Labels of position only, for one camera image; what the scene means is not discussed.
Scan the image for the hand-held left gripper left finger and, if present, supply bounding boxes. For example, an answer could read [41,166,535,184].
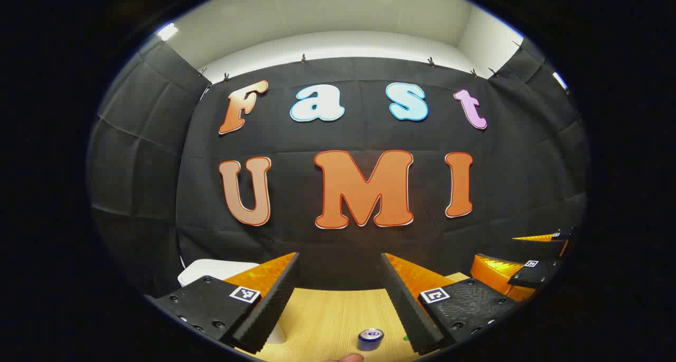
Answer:
[145,252,301,355]

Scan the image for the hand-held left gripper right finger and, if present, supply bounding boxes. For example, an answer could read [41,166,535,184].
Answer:
[381,253,521,356]

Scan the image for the blue silver pop can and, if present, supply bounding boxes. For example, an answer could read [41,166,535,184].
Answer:
[358,328,384,351]

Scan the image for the white desktop garbage bin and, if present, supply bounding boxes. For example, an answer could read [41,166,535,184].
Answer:
[177,259,288,345]

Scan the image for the wooden desktop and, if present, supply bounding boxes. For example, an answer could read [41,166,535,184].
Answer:
[238,272,471,362]

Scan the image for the black backdrop cloth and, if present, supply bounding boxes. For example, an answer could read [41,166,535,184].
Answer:
[87,37,589,299]

